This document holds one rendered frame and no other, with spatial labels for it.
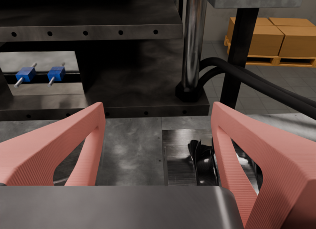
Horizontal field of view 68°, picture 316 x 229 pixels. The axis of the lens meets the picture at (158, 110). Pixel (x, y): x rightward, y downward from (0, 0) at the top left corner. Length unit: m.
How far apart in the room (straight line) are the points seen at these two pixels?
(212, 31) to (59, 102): 3.02
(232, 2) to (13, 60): 0.77
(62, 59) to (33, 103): 0.20
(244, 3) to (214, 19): 2.73
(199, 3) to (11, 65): 0.66
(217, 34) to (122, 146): 3.18
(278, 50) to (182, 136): 2.60
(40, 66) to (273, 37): 2.56
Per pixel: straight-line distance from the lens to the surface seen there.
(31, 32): 0.90
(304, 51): 3.22
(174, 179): 0.43
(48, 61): 0.91
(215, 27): 3.67
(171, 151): 0.46
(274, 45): 3.07
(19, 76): 0.94
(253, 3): 0.92
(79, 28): 0.84
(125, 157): 0.64
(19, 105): 0.97
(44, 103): 0.94
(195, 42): 0.76
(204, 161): 0.54
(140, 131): 0.71
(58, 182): 0.49
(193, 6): 0.73
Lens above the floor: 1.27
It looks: 37 degrees down
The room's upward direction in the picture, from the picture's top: straight up
